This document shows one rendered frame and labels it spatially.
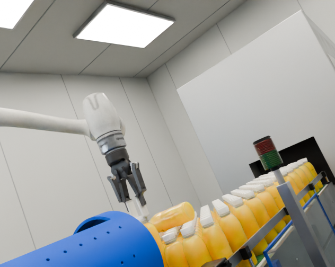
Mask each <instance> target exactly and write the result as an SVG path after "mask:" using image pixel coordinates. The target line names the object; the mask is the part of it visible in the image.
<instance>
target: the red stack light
mask: <svg viewBox="0 0 335 267"><path fill-rule="evenodd" d="M254 148H255V151H256V152H257V154H258V156H261V155H263V154H266V153H268V152H270V151H272V150H275V149H276V146H275V144H274V142H273V141H272V138H269V139H266V140H264V141H262V142H260V143H257V144H255V145H254Z"/></svg>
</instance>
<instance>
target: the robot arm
mask: <svg viewBox="0 0 335 267"><path fill-rule="evenodd" d="M83 111H84V116H85V119H83V120H74V119H65V118H59V117H53V116H49V115H44V114H38V113H32V112H26V111H20V110H12V109H5V108H0V127H16V128H26V129H35V130H45V131H54V132H63V133H69V134H78V135H85V136H88V137H89V138H90V139H91V140H92V141H96V143H97V144H98V147H99V149H100V152H101V154H102V155H105V159H106V161H107V164H108V166H110V167H111V174H110V176H107V179H108V181H109V182H110V183H111V186H112V188H113V190H114V192H115V195H116V197H117V199H118V201H119V203H121V202H123V203H124V204H125V206H126V208H127V211H128V212H129V213H130V215H131V216H133V217H135V218H136V217H139V216H138V213H137V210H136V208H135V205H134V202H133V200H132V199H130V197H129V192H128V188H127V184H126V179H127V181H128V182H129V184H130V186H131V188H132V189H133V191H134V193H135V195H136V196H135V199H136V202H137V204H138V207H139V209H140V212H141V214H142V216H143V218H145V217H148V216H150V214H149V212H148V209H147V207H146V200H145V198H144V196H143V194H144V192H145V191H146V190H147V189H146V186H145V183H144V180H143V177H142V174H141V172H140V169H139V162H134V163H132V162H131V161H130V160H129V155H128V152H127V150H126V149H125V147H126V146H127V144H126V142H125V139H124V135H125V132H126V126H125V123H124V121H123V119H122V118H121V117H120V116H119V115H118V113H117V111H116V108H115V107H114V106H113V104H112V102H111V101H110V100H109V98H108V97H107V96H106V95H105V94H104V93H93V94H90V95H89V96H87V97H86V98H85V99H84V100H83ZM131 169H132V170H131Z"/></svg>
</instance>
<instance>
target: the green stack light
mask: <svg viewBox="0 0 335 267"><path fill-rule="evenodd" d="M259 158H260V160H261V163H262V165H263V168H264V169H265V170H268V169H270V168H272V167H275V166H277V165H279V164H282V163H283V160H282V158H281V156H280V154H279V152H278V150H277V149H275V150H272V151H270V152H268V153H266V154H263V155H261V156H259Z"/></svg>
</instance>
